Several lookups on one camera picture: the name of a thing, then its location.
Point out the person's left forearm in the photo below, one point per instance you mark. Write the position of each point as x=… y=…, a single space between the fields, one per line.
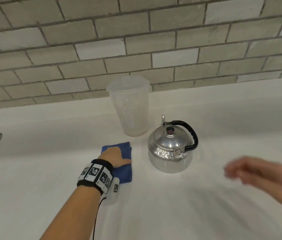
x=68 y=212

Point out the black marker wrist tracker band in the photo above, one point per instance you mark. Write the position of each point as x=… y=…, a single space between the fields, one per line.
x=96 y=172

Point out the person's left hand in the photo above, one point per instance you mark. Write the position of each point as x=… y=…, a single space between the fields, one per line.
x=113 y=157

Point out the silver kettle lid black knob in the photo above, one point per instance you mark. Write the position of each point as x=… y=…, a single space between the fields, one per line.
x=164 y=141

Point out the person's right hand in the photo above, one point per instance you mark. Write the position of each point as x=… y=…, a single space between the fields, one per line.
x=251 y=172

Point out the clear plastic pitcher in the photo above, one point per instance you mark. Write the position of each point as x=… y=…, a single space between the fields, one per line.
x=132 y=114

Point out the blue cleaning cloth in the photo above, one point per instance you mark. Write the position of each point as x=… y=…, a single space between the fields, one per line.
x=126 y=174

